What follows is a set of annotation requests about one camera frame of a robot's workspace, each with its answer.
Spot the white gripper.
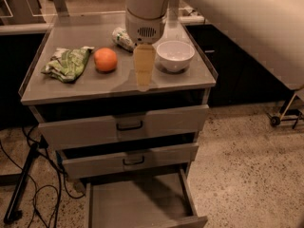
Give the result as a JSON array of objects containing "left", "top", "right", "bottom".
[{"left": 125, "top": 10, "right": 167, "bottom": 91}]

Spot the orange fruit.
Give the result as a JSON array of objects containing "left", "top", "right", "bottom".
[{"left": 94, "top": 47, "right": 118, "bottom": 72}]

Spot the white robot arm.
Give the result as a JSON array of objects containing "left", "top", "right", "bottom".
[{"left": 125, "top": 0, "right": 304, "bottom": 92}]

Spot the grey drawer cabinet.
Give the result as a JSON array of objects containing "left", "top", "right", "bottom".
[{"left": 18, "top": 9, "right": 219, "bottom": 228}]

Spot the top grey drawer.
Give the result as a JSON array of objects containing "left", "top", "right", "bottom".
[{"left": 39, "top": 104, "right": 209, "bottom": 149}]

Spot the grey drawer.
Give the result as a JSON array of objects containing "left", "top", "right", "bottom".
[
  {"left": 39, "top": 104, "right": 209, "bottom": 149},
  {"left": 63, "top": 142, "right": 199, "bottom": 179},
  {"left": 85, "top": 165, "right": 208, "bottom": 228}
]

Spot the middle grey drawer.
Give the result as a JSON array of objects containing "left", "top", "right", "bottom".
[{"left": 63, "top": 142, "right": 199, "bottom": 179}]

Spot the bottom grey drawer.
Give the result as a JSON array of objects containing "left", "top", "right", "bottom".
[{"left": 85, "top": 165, "right": 208, "bottom": 228}]

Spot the crushed soda can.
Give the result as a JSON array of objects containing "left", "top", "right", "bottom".
[{"left": 112, "top": 28, "right": 136, "bottom": 51}]

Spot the white bowl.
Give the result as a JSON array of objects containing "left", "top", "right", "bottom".
[{"left": 157, "top": 41, "right": 195, "bottom": 72}]

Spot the green chip bag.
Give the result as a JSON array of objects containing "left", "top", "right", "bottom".
[{"left": 41, "top": 47, "right": 93, "bottom": 83}]

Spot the black stand pole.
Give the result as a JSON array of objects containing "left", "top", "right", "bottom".
[{"left": 4, "top": 143, "right": 38, "bottom": 224}]

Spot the black floor cable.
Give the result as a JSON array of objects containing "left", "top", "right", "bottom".
[{"left": 0, "top": 123, "right": 86, "bottom": 228}]

